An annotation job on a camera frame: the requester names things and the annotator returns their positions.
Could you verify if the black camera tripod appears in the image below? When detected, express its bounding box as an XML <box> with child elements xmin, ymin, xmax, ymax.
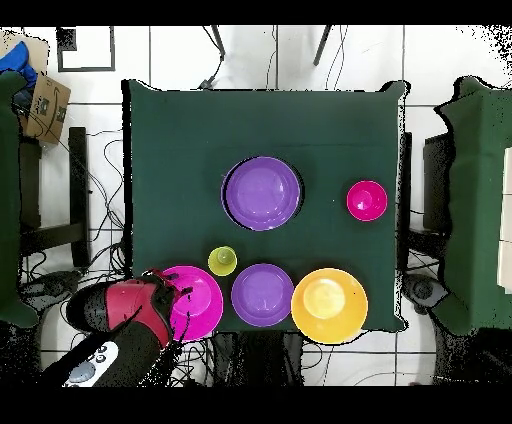
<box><xmin>210</xmin><ymin>25</ymin><xmax>334</xmax><ymax>68</ymax></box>

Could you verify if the dark green tablecloth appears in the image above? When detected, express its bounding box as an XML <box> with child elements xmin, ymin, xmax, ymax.
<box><xmin>121</xmin><ymin>78</ymin><xmax>409</xmax><ymax>334</ymax></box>

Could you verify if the large pink bowl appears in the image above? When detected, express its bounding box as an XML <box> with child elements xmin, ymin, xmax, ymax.
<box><xmin>161</xmin><ymin>265</ymin><xmax>224</xmax><ymax>342</ymax></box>

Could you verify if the black wooden stand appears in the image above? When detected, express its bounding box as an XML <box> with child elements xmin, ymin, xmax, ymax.
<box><xmin>19</xmin><ymin>126</ymin><xmax>92</xmax><ymax>269</ymax></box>
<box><xmin>399</xmin><ymin>131</ymin><xmax>455</xmax><ymax>273</ymax></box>

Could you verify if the green cloth side table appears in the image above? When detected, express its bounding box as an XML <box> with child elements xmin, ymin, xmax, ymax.
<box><xmin>0</xmin><ymin>70</ymin><xmax>41</xmax><ymax>330</ymax></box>
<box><xmin>431</xmin><ymin>75</ymin><xmax>512</xmax><ymax>337</ymax></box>

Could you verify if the tangle of floor cables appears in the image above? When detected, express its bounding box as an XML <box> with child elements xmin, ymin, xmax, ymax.
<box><xmin>19</xmin><ymin>127</ymin><xmax>219</xmax><ymax>387</ymax></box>

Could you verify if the grey pedestal leg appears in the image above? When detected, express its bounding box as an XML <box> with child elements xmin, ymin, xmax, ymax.
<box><xmin>401</xmin><ymin>273</ymin><xmax>449</xmax><ymax>311</ymax></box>
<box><xmin>21</xmin><ymin>269</ymin><xmax>83</xmax><ymax>307</ymax></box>

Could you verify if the small red bowl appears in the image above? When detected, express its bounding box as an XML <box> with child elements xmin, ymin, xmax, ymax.
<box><xmin>346</xmin><ymin>180</ymin><xmax>390</xmax><ymax>223</ymax></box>

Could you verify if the blue cloth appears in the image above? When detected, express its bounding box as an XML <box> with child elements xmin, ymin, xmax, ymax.
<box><xmin>0</xmin><ymin>40</ymin><xmax>40</xmax><ymax>88</ymax></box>

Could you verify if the yellow cup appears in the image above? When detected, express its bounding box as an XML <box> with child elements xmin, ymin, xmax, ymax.
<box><xmin>206</xmin><ymin>245</ymin><xmax>238</xmax><ymax>278</ymax></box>

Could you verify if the large yellow bowl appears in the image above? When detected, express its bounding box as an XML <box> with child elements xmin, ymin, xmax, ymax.
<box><xmin>290</xmin><ymin>267</ymin><xmax>369</xmax><ymax>345</ymax></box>

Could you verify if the cardboard box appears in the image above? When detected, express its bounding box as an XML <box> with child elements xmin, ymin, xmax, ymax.
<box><xmin>22</xmin><ymin>72</ymin><xmax>73</xmax><ymax>146</ymax></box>

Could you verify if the purple bowl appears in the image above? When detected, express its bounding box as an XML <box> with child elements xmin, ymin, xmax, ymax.
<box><xmin>230</xmin><ymin>263</ymin><xmax>296</xmax><ymax>328</ymax></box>
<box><xmin>220</xmin><ymin>155</ymin><xmax>305</xmax><ymax>232</ymax></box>

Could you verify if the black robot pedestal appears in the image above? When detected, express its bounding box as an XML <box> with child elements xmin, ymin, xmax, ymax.
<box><xmin>211</xmin><ymin>331</ymin><xmax>303</xmax><ymax>387</ymax></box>

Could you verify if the white box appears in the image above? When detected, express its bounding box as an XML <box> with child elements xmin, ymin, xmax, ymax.
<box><xmin>496</xmin><ymin>146</ymin><xmax>512</xmax><ymax>295</ymax></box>

